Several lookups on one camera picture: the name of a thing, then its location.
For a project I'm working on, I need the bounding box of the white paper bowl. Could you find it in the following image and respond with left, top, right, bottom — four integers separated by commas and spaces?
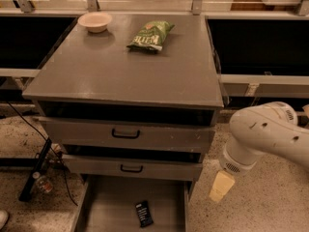
77, 12, 112, 33

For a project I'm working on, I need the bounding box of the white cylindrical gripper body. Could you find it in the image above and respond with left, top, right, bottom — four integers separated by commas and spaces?
219, 138, 258, 176

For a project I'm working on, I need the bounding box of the grey drawer cabinet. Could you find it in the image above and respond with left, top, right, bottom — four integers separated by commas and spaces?
21, 13, 225, 191

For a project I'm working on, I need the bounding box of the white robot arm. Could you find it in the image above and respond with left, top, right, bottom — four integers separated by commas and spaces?
209, 101, 309, 203

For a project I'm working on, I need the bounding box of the small clear bottle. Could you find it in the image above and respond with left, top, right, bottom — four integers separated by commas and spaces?
32, 172, 53, 193

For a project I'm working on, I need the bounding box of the green kettle chips bag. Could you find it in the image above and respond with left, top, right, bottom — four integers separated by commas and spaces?
126, 20, 174, 51

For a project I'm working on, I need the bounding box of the black cable on floor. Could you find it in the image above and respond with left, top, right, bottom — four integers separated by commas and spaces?
5, 101, 79, 207

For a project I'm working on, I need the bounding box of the middle grey drawer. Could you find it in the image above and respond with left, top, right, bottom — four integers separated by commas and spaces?
63, 155, 202, 182

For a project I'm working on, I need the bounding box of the dark blue rxbar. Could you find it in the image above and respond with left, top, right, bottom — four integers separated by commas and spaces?
135, 201, 154, 227

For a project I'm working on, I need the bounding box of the open bottom grey drawer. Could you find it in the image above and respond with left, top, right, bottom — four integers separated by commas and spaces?
70, 176, 189, 232

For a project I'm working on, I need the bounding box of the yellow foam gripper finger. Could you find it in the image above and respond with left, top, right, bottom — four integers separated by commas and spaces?
209, 170, 235, 202

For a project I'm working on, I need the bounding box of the top grey drawer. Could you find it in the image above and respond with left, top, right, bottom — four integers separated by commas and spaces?
40, 117, 214, 153

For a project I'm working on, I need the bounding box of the white shoe tip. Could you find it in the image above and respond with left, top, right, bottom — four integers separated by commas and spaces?
0, 210, 9, 229

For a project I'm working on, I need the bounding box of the black metal leg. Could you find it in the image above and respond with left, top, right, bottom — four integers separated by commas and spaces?
18, 138, 51, 202

